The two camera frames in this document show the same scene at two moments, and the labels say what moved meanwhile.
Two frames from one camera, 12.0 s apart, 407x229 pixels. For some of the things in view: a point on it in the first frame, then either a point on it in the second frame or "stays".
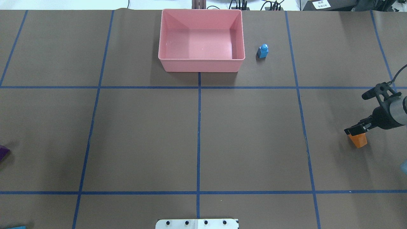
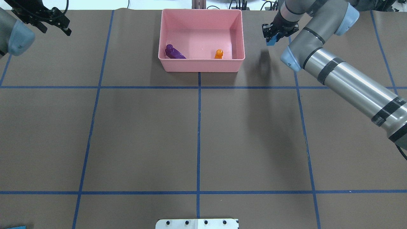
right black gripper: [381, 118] → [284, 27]
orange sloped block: [359, 140] → [219, 54]
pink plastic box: [198, 40] stays
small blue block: [262, 51] → [271, 41]
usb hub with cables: [274, 6] stays
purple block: [3, 151] → [172, 53]
